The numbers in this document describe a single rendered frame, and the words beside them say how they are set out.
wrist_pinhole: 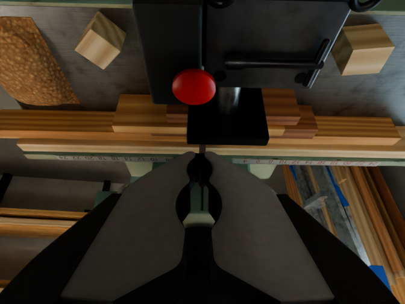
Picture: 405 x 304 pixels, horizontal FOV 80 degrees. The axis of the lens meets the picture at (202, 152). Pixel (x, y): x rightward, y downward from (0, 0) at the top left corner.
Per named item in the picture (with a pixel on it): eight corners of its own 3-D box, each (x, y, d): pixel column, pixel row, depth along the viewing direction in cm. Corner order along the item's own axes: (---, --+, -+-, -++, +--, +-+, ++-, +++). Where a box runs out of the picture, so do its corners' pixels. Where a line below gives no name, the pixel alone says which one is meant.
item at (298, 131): (311, 105, 35) (319, 129, 33) (305, 115, 37) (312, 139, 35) (152, 101, 35) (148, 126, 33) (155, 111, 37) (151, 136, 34)
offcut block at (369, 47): (379, 22, 25) (395, 46, 23) (366, 49, 28) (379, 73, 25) (340, 26, 25) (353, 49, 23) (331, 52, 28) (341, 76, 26)
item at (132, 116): (278, 97, 34) (285, 129, 31) (275, 104, 35) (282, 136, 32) (120, 93, 34) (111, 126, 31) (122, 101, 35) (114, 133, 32)
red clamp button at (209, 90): (217, 65, 16) (217, 76, 15) (214, 98, 18) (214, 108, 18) (170, 64, 16) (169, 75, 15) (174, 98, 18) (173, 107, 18)
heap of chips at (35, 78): (31, 17, 25) (20, 32, 23) (80, 103, 35) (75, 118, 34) (-53, 14, 25) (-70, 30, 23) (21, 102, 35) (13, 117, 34)
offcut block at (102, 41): (109, 52, 28) (103, 70, 26) (82, 31, 26) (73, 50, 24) (126, 33, 26) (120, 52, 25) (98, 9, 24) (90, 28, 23)
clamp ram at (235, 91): (272, 37, 26) (287, 98, 21) (258, 90, 32) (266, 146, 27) (188, 35, 26) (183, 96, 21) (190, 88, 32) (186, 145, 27)
